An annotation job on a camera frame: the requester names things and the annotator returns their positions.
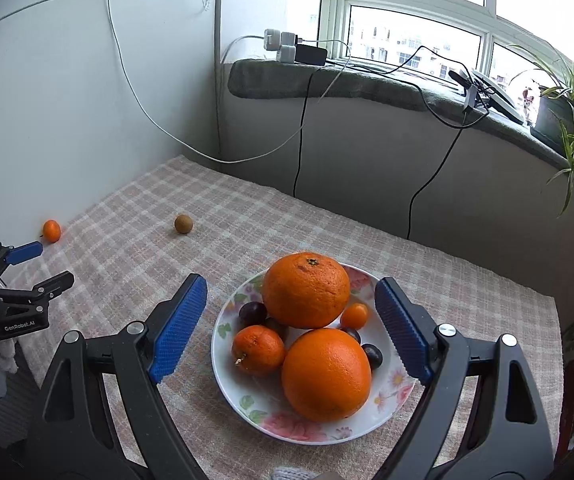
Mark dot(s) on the large orange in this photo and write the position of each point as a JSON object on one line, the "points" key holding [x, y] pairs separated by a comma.
{"points": [[327, 375], [304, 290]]}

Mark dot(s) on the orange mandarin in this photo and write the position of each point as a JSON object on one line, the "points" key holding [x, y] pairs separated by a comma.
{"points": [[258, 351]]}

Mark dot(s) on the white flat device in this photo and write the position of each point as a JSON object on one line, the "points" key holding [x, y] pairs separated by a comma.
{"points": [[504, 100]]}

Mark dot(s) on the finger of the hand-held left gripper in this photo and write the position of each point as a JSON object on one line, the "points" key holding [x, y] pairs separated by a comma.
{"points": [[52, 286], [23, 253]]}

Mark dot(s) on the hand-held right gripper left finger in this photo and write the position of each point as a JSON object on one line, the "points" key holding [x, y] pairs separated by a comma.
{"points": [[177, 330]]}

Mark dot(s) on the black power bank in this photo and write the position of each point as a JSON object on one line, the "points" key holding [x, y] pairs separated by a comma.
{"points": [[311, 54]]}

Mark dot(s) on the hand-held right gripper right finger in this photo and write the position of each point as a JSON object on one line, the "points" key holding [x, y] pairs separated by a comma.
{"points": [[402, 330]]}

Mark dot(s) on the dark plum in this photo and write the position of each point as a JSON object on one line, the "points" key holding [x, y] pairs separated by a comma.
{"points": [[252, 312], [352, 335], [372, 356]]}

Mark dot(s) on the white partition board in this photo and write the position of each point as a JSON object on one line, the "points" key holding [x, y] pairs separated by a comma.
{"points": [[67, 110]]}

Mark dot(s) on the white charger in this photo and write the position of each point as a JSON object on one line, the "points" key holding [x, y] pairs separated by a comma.
{"points": [[288, 39], [287, 54], [272, 40]]}

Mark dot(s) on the grey-green windowsill mat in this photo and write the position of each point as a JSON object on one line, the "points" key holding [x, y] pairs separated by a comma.
{"points": [[367, 85]]}

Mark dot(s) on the floral white plate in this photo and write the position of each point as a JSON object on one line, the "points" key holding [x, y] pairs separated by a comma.
{"points": [[267, 400]]}

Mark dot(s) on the pink plaid blanket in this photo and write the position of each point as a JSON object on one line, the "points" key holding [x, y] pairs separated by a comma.
{"points": [[117, 240]]}

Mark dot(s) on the black mount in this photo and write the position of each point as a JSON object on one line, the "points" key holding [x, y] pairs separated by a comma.
{"points": [[471, 92]]}

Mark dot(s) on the small kumquat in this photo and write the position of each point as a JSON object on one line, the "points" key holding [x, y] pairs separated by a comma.
{"points": [[354, 316], [51, 230]]}

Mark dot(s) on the small red white figurine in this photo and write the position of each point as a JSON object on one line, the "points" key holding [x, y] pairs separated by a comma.
{"points": [[528, 102]]}

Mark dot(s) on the brown longan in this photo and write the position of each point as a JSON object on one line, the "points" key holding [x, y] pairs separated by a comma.
{"points": [[183, 224]]}

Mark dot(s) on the dark plant pot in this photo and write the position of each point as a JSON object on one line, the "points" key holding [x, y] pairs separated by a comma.
{"points": [[552, 120]]}

